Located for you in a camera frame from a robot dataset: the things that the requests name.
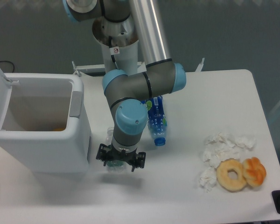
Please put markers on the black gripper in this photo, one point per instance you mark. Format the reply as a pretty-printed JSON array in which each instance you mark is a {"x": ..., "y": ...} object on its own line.
[{"x": 109, "y": 152}]

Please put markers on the clear green label bottle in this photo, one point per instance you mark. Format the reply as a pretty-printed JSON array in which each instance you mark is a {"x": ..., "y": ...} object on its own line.
[{"x": 115, "y": 165}]

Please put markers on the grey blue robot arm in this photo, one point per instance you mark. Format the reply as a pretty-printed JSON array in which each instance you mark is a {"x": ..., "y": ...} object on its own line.
[{"x": 138, "y": 67}]

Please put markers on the blue plastic bottle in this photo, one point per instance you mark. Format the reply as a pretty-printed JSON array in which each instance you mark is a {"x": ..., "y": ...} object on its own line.
[{"x": 156, "y": 121}]

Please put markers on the white open trash bin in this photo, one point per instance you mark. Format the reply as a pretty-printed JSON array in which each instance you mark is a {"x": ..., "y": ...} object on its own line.
[{"x": 43, "y": 121}]

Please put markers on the crumpled white tissue lower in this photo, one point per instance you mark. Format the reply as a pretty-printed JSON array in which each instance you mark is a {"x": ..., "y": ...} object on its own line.
[{"x": 208, "y": 179}]

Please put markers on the crumpled white tissue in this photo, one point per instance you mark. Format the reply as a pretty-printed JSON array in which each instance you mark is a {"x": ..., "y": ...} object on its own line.
[
  {"x": 221, "y": 146},
  {"x": 208, "y": 179}
]

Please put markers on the crumpled white tissue upper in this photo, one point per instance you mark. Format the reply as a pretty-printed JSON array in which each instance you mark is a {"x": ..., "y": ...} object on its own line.
[{"x": 221, "y": 146}]

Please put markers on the orange glazed twisted bun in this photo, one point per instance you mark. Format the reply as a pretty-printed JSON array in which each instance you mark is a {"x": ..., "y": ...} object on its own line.
[{"x": 253, "y": 171}]

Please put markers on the plain ring donut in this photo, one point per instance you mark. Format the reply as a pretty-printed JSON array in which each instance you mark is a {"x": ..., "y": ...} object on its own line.
[{"x": 230, "y": 175}]

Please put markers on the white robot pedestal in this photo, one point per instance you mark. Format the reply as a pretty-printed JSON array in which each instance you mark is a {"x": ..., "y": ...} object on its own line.
[{"x": 119, "y": 44}]

